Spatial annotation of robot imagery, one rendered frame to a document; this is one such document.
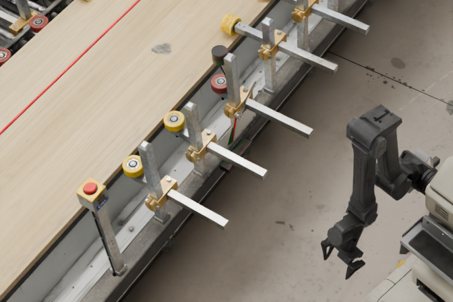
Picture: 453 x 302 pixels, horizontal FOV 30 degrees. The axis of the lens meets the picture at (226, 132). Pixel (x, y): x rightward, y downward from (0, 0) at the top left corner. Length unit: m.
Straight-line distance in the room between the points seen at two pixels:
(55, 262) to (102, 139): 0.49
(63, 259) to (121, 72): 0.79
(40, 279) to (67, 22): 1.15
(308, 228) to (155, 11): 1.22
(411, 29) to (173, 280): 1.96
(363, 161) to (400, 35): 2.50
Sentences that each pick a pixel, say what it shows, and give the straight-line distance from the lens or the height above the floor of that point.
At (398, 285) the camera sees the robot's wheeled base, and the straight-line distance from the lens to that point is 3.54.
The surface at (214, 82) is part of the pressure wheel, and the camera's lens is 3.33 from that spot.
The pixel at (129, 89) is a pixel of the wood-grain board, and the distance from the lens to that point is 3.37.
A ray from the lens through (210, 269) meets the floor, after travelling 3.89.
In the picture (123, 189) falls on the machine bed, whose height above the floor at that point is 0.72.
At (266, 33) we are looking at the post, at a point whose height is 1.05.
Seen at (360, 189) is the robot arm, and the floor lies 1.36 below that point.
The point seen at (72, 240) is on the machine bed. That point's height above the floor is 0.74.
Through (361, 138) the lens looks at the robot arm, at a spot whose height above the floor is 1.61.
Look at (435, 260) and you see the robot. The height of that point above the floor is 1.04.
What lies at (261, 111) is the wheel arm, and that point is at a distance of 3.28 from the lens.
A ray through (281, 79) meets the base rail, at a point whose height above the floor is 0.70.
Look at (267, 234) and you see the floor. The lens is 3.96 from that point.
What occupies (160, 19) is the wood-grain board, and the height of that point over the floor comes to 0.90.
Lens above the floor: 3.39
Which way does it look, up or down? 52 degrees down
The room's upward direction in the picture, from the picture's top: 7 degrees counter-clockwise
